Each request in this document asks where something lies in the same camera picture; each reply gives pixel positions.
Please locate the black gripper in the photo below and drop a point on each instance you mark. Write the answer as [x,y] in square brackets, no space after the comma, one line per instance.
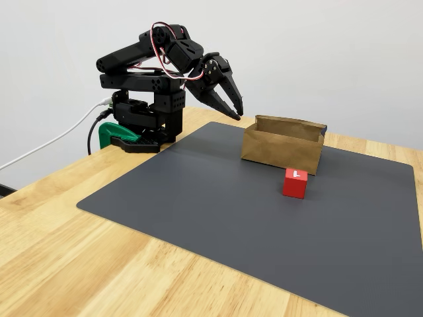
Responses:
[205,83]

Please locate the small red block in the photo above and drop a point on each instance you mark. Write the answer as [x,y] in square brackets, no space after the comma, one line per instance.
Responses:
[294,188]

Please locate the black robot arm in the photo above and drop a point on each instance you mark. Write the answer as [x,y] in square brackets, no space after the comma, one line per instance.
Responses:
[132,53]

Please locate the brown paper box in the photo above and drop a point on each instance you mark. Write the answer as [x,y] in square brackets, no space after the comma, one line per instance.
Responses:
[277,152]

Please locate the dark grey mat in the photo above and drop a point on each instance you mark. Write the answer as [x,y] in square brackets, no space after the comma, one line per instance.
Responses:
[215,198]

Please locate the green table clamp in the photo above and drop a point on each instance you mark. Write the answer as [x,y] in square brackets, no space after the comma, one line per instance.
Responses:
[107,133]

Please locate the black object beside table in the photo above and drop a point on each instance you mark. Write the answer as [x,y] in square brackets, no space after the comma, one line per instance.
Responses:
[5,191]

